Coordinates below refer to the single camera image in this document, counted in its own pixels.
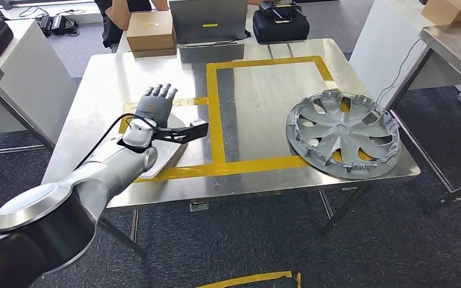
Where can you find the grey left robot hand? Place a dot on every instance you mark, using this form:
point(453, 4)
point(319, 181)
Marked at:
point(155, 107)

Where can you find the white curved plastic part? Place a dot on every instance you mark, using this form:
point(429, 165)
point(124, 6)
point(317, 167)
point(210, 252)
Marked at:
point(171, 155)

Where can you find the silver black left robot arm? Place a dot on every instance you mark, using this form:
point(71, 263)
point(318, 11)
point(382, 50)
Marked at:
point(55, 222)

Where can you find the steel workbench table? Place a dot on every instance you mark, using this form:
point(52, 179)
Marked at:
point(254, 99)

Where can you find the yellow tape table outline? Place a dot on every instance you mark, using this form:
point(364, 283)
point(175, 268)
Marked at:
point(214, 119)

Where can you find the brown cardboard box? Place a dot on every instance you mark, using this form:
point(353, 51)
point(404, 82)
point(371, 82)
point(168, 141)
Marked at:
point(453, 10)
point(151, 33)

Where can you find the seated person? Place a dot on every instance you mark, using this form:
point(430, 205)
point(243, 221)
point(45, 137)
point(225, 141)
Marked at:
point(113, 24)

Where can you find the grey laptop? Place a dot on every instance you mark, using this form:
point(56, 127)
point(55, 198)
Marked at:
point(208, 20)

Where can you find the metal floor socket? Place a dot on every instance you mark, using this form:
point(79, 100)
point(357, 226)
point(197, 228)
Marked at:
point(198, 206)

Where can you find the white cabinet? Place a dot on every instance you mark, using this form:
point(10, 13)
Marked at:
point(35, 79)

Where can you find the black power adapters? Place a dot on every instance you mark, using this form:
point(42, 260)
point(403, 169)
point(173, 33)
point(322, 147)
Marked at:
point(57, 24)

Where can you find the black remote controller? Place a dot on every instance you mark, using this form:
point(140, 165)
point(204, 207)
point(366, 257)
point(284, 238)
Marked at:
point(282, 10)

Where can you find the grey wheel hubcap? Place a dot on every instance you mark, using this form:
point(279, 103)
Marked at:
point(342, 131)

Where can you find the yellow floor tape square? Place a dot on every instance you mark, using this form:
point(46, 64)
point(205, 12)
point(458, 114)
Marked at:
point(246, 278)

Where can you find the white partition panel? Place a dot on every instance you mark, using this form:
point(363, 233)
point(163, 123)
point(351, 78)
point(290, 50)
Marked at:
point(381, 47)

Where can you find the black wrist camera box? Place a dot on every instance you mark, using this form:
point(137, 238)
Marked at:
point(186, 133)

